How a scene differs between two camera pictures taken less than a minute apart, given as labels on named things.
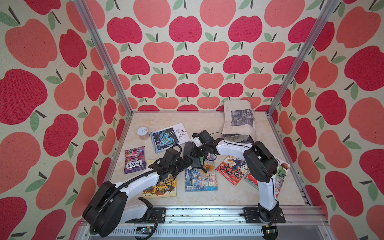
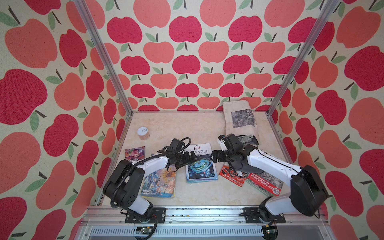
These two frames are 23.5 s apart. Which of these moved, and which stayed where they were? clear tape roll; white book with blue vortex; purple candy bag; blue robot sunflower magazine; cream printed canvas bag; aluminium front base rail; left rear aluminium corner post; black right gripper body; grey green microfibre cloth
Moved: black right gripper body; grey green microfibre cloth; blue robot sunflower magazine; white book with blue vortex
Stayed: cream printed canvas bag; clear tape roll; purple candy bag; left rear aluminium corner post; aluminium front base rail
